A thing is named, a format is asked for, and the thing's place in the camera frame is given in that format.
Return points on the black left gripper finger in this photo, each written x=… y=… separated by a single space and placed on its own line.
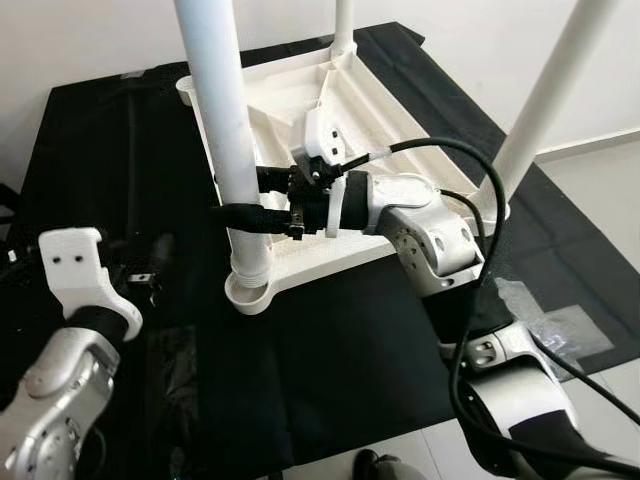
x=163 y=255

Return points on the white plastic table leg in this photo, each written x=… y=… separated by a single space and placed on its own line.
x=215 y=80
x=560 y=70
x=345 y=25

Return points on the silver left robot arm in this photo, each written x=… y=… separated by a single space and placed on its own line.
x=60 y=390

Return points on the white plastic children table top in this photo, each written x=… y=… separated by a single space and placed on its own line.
x=370 y=110

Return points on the shiny black plastic bag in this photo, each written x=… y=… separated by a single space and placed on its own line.
x=175 y=400

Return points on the clear plastic bag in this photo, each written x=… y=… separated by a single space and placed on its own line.
x=560 y=325

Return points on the black tablecloth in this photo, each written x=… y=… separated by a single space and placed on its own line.
x=320 y=370

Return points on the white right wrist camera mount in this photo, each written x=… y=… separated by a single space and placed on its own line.
x=322 y=135

